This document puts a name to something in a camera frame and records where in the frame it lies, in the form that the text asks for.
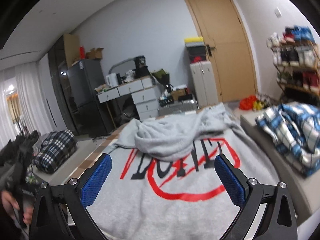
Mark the orange toy pile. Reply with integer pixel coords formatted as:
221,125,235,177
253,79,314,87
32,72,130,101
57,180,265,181
239,95,269,111

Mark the black yellow box stack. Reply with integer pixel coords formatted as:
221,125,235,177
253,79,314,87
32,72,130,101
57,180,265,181
184,36,207,63

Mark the person's left hand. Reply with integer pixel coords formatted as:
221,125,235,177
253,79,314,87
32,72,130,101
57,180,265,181
1,190,34,225

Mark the grey hoodie with red print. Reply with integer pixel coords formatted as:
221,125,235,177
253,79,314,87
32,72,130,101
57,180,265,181
88,104,279,239

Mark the cardboard box on fridge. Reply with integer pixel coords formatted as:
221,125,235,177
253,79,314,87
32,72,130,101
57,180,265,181
86,48,103,60

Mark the blue white plaid blanket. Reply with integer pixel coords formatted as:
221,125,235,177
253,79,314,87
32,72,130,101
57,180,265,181
255,103,319,177

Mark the dark grey refrigerator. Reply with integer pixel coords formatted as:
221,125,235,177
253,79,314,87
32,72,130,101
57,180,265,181
67,59,114,138

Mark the wooden door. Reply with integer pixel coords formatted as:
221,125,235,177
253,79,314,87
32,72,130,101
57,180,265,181
185,0,257,102

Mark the wooden shoe rack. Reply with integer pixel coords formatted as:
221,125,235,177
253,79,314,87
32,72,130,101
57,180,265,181
266,25,319,107

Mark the black white plaid blanket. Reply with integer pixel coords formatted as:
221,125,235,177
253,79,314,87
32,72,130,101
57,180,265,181
33,129,77,174

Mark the white two-door cabinet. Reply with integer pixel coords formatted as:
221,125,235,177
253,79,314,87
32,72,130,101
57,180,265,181
190,61,219,108

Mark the white electric kettle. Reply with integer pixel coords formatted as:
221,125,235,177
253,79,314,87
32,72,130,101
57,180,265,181
106,73,119,87

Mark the black coffee machine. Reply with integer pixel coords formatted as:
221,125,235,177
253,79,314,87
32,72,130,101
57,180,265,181
134,55,150,79

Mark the white drawer desk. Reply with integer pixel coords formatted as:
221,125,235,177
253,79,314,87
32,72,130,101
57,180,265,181
98,76,161,120

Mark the white curtain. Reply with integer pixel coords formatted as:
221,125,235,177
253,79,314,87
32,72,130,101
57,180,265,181
1,62,55,147

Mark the checked bed sheet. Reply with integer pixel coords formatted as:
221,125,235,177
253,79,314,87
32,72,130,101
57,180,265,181
64,124,127,183

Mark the silver suitcase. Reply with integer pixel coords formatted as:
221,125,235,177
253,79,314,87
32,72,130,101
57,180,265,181
158,99,198,116

